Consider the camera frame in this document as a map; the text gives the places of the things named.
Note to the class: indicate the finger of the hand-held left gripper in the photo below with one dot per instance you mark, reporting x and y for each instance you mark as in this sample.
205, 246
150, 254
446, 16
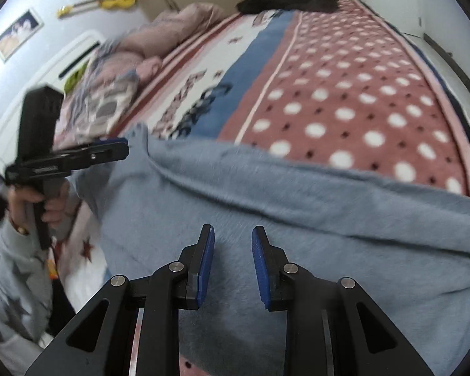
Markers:
111, 149

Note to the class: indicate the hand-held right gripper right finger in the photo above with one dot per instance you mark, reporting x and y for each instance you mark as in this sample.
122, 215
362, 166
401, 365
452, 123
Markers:
259, 258

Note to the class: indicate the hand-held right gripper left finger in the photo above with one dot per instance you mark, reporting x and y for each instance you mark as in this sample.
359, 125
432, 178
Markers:
206, 258

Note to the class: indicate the light blue pants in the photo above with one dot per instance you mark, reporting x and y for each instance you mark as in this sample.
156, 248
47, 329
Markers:
282, 243

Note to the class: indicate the person's left forearm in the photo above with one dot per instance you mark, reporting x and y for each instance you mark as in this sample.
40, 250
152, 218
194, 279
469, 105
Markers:
17, 282

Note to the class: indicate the person's left hand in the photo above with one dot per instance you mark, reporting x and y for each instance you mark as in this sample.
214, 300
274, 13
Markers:
49, 203

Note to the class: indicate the patterned pillow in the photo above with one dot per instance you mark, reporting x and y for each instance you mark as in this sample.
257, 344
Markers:
96, 102

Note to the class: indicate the white headboard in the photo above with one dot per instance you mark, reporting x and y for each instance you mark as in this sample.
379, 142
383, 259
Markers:
35, 82

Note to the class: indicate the green toy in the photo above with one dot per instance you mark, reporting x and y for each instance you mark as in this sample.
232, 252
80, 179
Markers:
75, 78

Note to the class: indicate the pink quilt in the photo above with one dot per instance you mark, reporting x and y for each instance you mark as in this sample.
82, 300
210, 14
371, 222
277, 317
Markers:
168, 31

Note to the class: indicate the polka dot printed blanket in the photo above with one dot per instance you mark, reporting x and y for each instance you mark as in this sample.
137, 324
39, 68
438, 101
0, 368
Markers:
305, 86

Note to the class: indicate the wall poster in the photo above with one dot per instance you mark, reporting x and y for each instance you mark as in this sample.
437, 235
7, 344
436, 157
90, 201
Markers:
17, 35

